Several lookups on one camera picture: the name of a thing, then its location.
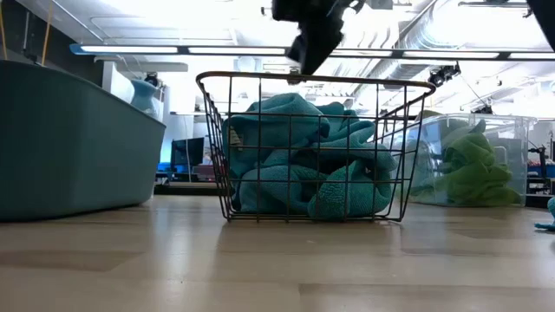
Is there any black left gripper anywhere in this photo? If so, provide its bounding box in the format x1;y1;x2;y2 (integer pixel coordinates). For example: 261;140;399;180
271;0;362;76

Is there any blue microfiber towel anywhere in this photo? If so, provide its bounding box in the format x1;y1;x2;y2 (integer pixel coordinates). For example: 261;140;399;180
221;92;376;174

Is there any teal microfiber towel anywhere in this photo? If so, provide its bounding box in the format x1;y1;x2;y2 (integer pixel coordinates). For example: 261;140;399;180
237;164;330;217
306;146;399;220
532;196;555;231

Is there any green smooth microfiber towel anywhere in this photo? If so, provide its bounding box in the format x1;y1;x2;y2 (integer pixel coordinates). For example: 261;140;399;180
441;119;513;174

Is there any green textured microfiber towel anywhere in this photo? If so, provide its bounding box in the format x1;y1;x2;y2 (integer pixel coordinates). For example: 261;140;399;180
409;164;525;207

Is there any overhead light bar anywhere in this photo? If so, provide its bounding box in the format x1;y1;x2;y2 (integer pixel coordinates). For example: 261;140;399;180
69;42;555;62

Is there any black computer monitor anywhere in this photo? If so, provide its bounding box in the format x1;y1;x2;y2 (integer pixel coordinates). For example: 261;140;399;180
169;137;206;175

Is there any pale blue bottle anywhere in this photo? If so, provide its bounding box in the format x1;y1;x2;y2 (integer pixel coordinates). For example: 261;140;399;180
128;78;161;119

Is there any clear plastic container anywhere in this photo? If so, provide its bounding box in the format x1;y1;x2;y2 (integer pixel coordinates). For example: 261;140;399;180
381;112;539;209

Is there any blue-grey plastic bin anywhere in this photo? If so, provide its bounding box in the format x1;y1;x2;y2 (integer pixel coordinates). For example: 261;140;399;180
0;59;167;224

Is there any metal wire basket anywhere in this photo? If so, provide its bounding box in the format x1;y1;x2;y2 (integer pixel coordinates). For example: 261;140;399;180
194;70;438;224

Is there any black overhead camera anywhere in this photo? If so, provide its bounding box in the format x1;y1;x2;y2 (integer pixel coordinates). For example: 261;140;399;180
427;62;462;88

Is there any black aluminium table frame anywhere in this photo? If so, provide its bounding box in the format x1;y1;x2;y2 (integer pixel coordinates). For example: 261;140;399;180
153;180;226;197

